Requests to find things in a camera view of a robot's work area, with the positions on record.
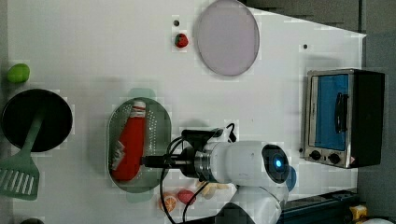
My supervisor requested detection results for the black frying pan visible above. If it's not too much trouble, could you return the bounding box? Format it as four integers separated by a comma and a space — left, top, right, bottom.
1, 89, 73, 153

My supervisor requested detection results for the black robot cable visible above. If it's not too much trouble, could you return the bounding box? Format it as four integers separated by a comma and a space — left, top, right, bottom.
158, 122, 237, 224

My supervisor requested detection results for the green toy lime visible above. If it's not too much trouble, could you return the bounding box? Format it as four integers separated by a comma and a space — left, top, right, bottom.
7, 63, 30, 83

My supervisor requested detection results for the green oval strainer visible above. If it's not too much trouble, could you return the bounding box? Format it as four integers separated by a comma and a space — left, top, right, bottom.
106, 88, 172, 203

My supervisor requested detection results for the toy orange slice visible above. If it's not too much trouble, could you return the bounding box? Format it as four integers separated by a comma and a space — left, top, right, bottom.
158, 192, 177, 212

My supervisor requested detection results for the yellow toy banana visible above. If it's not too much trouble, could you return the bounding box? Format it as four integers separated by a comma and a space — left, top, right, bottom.
195, 181, 229, 199

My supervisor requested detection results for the blue small bowl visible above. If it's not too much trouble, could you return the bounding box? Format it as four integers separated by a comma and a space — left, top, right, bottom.
286, 166, 297, 191

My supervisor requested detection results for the pink toy fruit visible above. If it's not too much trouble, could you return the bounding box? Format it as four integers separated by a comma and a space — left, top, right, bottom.
177, 189, 196, 204

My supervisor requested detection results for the grey round plate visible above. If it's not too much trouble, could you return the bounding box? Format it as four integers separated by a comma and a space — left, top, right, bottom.
196, 0, 260, 77

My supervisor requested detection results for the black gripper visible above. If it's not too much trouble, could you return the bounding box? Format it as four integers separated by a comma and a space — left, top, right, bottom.
141, 147, 199, 178

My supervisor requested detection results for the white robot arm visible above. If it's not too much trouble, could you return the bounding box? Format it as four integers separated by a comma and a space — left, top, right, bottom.
141, 141, 290, 224

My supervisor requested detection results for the yellow red clamp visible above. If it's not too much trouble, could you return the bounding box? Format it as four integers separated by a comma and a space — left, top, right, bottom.
349, 204, 368, 224

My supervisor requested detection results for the dark round object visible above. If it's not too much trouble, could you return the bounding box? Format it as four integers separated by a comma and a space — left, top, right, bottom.
20, 217, 45, 224

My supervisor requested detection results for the red ketchup bottle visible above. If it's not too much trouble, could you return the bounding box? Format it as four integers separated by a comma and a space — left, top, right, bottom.
111, 101, 146, 182

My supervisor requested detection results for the green slotted spatula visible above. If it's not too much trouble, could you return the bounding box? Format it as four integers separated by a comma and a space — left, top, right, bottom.
0, 109, 45, 201

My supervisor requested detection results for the red toy strawberry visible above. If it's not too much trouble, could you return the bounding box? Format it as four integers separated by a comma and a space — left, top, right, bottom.
175, 34, 189, 49

